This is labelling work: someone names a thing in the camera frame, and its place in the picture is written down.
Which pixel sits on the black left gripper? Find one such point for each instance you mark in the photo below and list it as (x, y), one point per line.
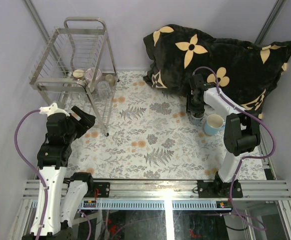
(87, 122)

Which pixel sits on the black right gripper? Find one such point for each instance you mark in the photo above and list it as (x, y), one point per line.
(189, 107)

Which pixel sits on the blue textured square mug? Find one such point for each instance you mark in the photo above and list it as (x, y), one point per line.
(195, 118)

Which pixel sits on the light blue ceramic mug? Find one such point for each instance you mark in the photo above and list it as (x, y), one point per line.
(213, 124)

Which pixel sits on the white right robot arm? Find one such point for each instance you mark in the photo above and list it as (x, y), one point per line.
(241, 135)

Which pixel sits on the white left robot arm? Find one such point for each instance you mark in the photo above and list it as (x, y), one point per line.
(54, 216)

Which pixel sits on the steel two-tier dish rack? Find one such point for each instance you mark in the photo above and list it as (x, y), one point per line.
(81, 43)

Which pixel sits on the clear glass tumbler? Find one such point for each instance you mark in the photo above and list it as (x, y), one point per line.
(103, 89)

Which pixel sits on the pink ribbed ceramic mug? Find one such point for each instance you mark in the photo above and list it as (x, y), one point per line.
(93, 78)

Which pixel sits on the olive green ceramic mug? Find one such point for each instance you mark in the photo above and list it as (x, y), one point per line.
(110, 79)

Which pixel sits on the floral patterned table mat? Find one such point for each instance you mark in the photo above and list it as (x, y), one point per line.
(150, 137)

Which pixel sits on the black floral plush pillow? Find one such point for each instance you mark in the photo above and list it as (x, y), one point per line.
(247, 73)

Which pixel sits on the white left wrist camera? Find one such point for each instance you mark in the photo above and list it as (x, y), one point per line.
(52, 109)

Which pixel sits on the aluminium front rail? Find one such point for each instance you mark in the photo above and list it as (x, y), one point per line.
(156, 194)

